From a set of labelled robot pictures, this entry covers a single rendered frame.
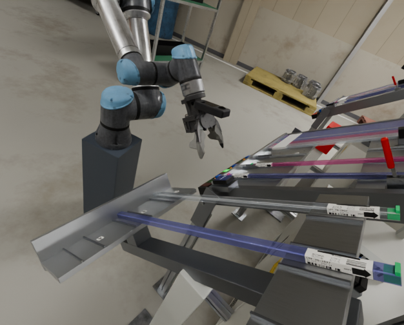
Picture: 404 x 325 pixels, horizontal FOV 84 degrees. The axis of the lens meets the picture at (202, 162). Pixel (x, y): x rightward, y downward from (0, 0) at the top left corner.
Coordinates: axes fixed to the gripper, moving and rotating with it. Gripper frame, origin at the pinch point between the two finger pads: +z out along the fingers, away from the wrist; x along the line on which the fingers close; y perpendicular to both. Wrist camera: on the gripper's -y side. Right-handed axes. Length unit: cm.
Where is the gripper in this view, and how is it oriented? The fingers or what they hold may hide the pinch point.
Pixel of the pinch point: (213, 151)
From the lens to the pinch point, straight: 77.8
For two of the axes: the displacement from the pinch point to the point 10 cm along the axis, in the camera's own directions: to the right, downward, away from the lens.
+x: -6.2, 3.3, -7.1
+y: -7.4, 0.5, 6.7
